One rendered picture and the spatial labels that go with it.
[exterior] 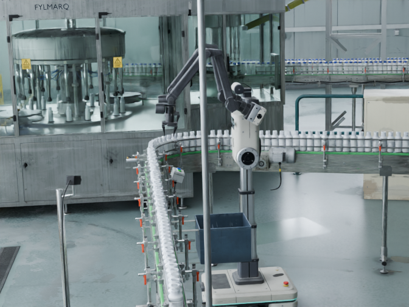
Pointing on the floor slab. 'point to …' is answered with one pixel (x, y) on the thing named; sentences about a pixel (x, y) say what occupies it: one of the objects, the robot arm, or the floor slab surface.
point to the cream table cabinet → (374, 184)
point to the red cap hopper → (346, 53)
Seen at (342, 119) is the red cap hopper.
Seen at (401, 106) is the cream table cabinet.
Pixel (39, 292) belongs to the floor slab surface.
